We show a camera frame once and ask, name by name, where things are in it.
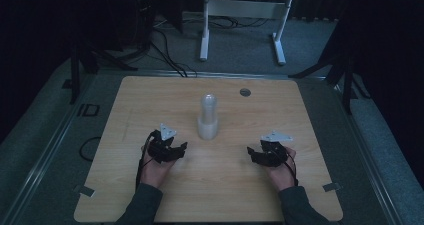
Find black floor cables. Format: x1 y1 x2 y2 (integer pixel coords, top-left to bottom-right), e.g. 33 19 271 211
148 16 269 78

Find grey tape piece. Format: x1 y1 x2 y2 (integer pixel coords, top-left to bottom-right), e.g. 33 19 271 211
322 182 343 193
73 184 96 198

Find person's right hand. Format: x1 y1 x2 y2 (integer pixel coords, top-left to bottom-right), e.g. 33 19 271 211
266 146 298 192

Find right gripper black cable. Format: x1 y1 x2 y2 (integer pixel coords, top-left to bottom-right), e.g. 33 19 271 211
284 150 299 187

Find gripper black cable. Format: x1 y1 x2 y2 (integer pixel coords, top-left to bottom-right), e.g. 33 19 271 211
284 150 299 187
135 131 158 190

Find dark computer tower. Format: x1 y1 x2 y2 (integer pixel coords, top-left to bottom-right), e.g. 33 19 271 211
108 0 157 51

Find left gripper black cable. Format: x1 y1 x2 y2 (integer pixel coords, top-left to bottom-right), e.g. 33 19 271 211
135 131 158 190

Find person's left hand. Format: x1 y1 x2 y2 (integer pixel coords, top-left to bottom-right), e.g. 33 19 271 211
139 145 177 190

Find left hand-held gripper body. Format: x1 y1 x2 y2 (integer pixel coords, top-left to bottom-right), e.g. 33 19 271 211
146 123 179 165

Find black tripod stand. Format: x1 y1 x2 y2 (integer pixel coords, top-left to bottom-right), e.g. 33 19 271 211
68 39 138 105
288 18 372 116

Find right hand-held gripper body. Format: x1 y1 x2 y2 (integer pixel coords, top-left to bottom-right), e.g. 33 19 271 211
259 129 294 168

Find white metal stand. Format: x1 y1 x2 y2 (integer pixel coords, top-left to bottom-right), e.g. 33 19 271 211
199 0 297 66

